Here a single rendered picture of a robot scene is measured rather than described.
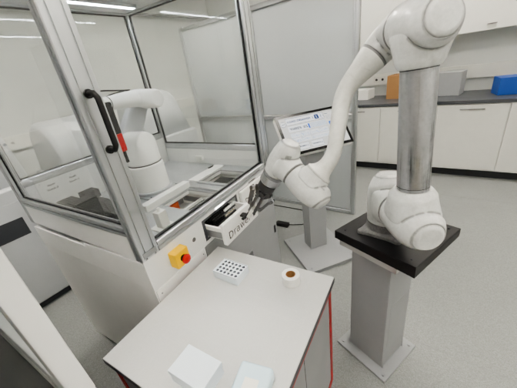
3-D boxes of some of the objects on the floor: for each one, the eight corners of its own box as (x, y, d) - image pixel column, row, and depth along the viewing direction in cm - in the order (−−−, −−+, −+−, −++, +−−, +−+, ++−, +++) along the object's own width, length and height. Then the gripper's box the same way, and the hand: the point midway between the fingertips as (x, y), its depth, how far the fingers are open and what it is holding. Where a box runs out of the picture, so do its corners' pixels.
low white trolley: (335, 388, 137) (334, 276, 104) (286, 570, 90) (255, 471, 57) (242, 344, 165) (218, 245, 133) (168, 464, 119) (101, 358, 86)
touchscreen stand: (358, 258, 220) (362, 137, 176) (310, 275, 209) (301, 152, 166) (325, 229, 264) (322, 125, 220) (284, 242, 253) (271, 137, 209)
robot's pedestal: (415, 347, 150) (435, 236, 117) (384, 383, 135) (398, 269, 103) (368, 313, 173) (374, 213, 140) (337, 342, 159) (336, 237, 126)
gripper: (285, 187, 113) (263, 221, 129) (261, 169, 116) (242, 204, 131) (277, 195, 108) (255, 229, 123) (252, 175, 110) (234, 212, 125)
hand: (251, 212), depth 125 cm, fingers closed
